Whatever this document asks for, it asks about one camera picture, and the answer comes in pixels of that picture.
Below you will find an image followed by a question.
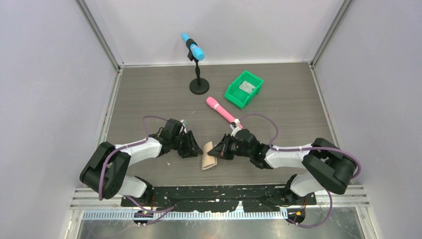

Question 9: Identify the black microphone stand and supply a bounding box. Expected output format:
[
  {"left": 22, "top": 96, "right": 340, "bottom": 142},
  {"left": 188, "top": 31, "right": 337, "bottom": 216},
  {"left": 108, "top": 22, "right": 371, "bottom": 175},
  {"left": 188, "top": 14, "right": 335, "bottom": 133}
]
[{"left": 187, "top": 39, "right": 211, "bottom": 96}]

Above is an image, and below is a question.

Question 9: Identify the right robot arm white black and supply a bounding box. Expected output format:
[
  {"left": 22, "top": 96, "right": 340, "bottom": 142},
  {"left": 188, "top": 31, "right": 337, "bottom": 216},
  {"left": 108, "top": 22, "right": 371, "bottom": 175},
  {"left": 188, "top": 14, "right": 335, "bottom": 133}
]
[{"left": 207, "top": 129, "right": 360, "bottom": 205}]

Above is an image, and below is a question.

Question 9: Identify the green plastic bin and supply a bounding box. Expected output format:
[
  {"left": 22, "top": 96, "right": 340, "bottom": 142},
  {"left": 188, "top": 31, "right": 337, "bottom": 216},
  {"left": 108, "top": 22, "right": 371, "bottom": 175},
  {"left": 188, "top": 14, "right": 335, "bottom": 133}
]
[{"left": 224, "top": 70, "right": 264, "bottom": 109}]

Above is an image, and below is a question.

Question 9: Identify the beige card holder wallet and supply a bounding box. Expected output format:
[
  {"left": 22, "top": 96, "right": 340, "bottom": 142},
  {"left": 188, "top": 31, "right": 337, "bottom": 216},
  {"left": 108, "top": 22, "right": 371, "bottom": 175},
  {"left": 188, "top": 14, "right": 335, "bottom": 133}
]
[{"left": 202, "top": 141, "right": 217, "bottom": 170}]

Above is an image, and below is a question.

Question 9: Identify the pink toy microphone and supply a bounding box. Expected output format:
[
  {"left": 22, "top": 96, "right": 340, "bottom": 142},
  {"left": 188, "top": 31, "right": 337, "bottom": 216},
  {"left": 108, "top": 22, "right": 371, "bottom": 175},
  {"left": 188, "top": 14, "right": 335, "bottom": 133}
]
[{"left": 206, "top": 97, "right": 236, "bottom": 129}]

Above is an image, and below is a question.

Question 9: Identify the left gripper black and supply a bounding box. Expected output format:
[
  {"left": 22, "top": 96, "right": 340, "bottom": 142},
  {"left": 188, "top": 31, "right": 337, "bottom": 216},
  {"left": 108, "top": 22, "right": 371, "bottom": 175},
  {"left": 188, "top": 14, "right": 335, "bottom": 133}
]
[{"left": 171, "top": 131, "right": 202, "bottom": 158}]

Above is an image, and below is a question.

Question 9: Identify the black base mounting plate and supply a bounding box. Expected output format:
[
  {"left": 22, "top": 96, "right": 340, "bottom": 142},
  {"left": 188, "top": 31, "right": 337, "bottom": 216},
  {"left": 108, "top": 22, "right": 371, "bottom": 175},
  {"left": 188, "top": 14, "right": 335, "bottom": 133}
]
[{"left": 121, "top": 185, "right": 317, "bottom": 213}]

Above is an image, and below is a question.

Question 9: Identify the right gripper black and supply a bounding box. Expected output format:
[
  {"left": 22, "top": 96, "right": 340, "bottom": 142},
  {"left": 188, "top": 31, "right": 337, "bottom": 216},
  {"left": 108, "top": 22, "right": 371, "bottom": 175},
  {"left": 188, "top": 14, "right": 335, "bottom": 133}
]
[{"left": 208, "top": 133, "right": 252, "bottom": 161}]

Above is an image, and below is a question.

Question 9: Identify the card inside green bin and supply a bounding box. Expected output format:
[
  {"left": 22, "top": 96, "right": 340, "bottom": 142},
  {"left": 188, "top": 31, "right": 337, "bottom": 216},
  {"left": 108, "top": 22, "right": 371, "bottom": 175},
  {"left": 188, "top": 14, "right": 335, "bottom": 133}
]
[{"left": 239, "top": 81, "right": 256, "bottom": 94}]

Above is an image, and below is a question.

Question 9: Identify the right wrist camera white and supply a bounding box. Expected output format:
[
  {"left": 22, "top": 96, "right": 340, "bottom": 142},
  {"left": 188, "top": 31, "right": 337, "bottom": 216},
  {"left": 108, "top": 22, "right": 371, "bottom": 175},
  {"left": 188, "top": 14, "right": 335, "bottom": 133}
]
[{"left": 230, "top": 119, "right": 242, "bottom": 137}]

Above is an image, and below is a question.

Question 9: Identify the blue toy microphone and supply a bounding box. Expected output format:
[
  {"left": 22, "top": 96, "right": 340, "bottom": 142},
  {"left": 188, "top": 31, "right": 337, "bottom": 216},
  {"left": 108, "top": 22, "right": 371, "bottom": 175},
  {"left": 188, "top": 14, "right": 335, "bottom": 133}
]
[{"left": 181, "top": 33, "right": 205, "bottom": 61}]

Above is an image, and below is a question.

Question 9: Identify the aluminium front rail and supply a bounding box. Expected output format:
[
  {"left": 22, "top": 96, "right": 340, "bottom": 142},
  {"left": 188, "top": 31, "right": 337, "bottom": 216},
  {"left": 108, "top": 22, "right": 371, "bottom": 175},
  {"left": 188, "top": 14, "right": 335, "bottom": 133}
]
[{"left": 82, "top": 209, "right": 288, "bottom": 221}]

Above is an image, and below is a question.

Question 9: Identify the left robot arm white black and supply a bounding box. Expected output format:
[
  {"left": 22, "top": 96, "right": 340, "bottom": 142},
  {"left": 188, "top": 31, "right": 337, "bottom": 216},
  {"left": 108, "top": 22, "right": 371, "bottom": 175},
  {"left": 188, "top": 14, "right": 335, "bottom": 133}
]
[{"left": 80, "top": 119, "right": 203, "bottom": 206}]

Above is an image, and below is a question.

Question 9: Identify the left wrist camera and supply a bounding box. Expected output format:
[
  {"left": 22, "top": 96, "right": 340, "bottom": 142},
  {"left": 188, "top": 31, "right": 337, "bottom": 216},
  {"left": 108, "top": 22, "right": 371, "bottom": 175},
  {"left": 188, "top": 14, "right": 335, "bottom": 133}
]
[{"left": 180, "top": 119, "right": 188, "bottom": 133}]

